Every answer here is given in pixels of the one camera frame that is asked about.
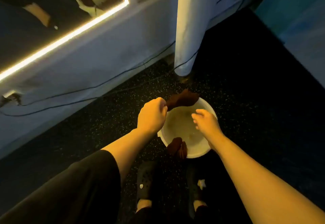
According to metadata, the person's left hand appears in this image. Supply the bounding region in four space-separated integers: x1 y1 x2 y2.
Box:
137 97 168 135

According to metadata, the person's right hand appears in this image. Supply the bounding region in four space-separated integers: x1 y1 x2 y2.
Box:
191 109 224 142

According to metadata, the dark brown cleaning cloth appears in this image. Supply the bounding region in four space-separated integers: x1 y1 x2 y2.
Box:
167 89 200 112

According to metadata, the large wall mirror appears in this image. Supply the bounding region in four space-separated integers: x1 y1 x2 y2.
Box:
0 0 131 83

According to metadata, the person's right forearm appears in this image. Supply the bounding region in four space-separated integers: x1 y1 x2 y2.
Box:
210 132 325 224

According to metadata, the person's left forearm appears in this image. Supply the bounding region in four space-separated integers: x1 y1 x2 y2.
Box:
101 127 156 182

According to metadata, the person's black left shoe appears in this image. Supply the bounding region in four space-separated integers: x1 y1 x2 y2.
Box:
135 161 159 205

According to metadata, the white plastic basin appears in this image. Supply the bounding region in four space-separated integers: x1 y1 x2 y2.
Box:
157 97 218 159

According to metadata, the white round pillar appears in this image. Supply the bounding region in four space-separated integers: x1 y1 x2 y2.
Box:
174 0 261 77

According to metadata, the small wall plug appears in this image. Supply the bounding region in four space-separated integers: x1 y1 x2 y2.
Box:
1 92 23 106

